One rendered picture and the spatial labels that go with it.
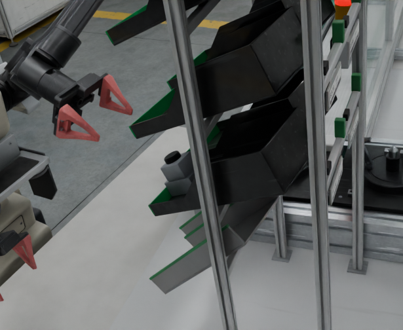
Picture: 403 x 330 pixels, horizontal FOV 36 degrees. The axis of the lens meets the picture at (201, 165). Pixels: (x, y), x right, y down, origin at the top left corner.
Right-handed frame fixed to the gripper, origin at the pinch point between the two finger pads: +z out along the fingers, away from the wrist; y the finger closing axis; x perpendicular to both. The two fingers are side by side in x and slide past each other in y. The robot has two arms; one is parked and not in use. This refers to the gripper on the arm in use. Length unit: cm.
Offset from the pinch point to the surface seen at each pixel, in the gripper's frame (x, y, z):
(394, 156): 10, 46, 46
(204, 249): 7.6, -6.5, 25.7
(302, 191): 23, 35, 32
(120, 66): 203, 243, -142
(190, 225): 23.0, 8.7, 17.5
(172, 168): 0.4, -1.2, 13.9
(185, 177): 0.9, -0.9, 16.6
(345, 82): 31, 97, 23
